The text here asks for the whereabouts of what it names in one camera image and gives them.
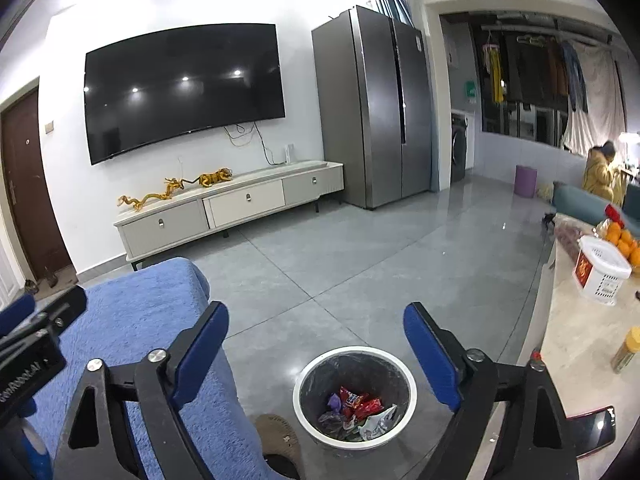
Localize brown door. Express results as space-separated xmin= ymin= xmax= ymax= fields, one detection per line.
xmin=0 ymin=85 xmax=76 ymax=281

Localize bag of oranges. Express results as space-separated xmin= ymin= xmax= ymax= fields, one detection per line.
xmin=595 ymin=205 xmax=640 ymax=267

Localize dark hanging clothes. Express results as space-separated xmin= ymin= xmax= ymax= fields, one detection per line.
xmin=505 ymin=32 xmax=571 ymax=103

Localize television cables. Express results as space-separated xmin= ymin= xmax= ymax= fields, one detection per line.
xmin=222 ymin=120 xmax=288 ymax=167

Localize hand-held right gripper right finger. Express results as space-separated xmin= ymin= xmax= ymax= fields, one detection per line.
xmin=402 ymin=301 xmax=581 ymax=480

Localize white hanging sheet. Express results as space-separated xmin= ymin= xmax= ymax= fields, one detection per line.
xmin=560 ymin=42 xmax=628 ymax=153

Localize black phone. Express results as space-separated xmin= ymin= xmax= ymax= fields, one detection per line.
xmin=567 ymin=406 xmax=617 ymax=460

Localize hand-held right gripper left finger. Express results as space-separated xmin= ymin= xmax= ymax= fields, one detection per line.
xmin=52 ymin=301 xmax=231 ymax=480

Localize purple bucket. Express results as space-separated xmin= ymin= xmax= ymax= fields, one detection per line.
xmin=515 ymin=164 xmax=538 ymax=198

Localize brown slipper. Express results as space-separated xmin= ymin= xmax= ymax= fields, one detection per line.
xmin=252 ymin=414 xmax=306 ymax=480

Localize white plastic basket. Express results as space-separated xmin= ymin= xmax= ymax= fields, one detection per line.
xmin=572 ymin=236 xmax=632 ymax=306

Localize teal sofa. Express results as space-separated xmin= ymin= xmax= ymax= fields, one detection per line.
xmin=555 ymin=185 xmax=640 ymax=236

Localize white television stand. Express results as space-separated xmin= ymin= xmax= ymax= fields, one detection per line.
xmin=114 ymin=160 xmax=346 ymax=271

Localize yellow cap bottle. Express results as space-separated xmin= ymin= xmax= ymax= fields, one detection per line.
xmin=612 ymin=326 xmax=640 ymax=373

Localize pink red snack packet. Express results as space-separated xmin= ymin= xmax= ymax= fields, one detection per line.
xmin=352 ymin=396 xmax=383 ymax=420

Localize shoes by door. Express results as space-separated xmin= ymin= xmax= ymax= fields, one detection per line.
xmin=22 ymin=267 xmax=78 ymax=293

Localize white rim trash bin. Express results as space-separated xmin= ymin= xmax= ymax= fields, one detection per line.
xmin=292 ymin=345 xmax=418 ymax=448

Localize blue curtain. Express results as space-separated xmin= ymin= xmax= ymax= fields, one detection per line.
xmin=372 ymin=0 xmax=416 ymax=28

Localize white floor cabinet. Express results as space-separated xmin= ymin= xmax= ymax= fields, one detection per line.
xmin=0 ymin=230 xmax=23 ymax=306

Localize grey washing machine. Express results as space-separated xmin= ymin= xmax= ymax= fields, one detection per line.
xmin=450 ymin=112 xmax=476 ymax=183

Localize blue rug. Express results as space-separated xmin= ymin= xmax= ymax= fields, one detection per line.
xmin=20 ymin=257 xmax=281 ymax=480

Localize gold tiger ornament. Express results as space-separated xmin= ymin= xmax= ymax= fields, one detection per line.
xmin=197 ymin=167 xmax=234 ymax=187

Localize white marble coffee table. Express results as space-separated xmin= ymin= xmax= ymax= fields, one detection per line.
xmin=530 ymin=212 xmax=640 ymax=480

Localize yellow hanging garment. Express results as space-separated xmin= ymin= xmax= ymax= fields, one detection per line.
xmin=487 ymin=42 xmax=506 ymax=103

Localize black wall television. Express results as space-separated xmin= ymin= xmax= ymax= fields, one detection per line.
xmin=84 ymin=22 xmax=287 ymax=166

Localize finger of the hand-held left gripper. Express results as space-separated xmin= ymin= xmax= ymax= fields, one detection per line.
xmin=0 ymin=292 xmax=38 ymax=338
xmin=0 ymin=285 xmax=88 ymax=356

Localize silver foil packet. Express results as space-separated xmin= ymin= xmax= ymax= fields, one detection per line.
xmin=357 ymin=404 xmax=398 ymax=441

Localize grey double door fridge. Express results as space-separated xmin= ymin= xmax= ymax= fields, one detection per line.
xmin=311 ymin=5 xmax=436 ymax=211

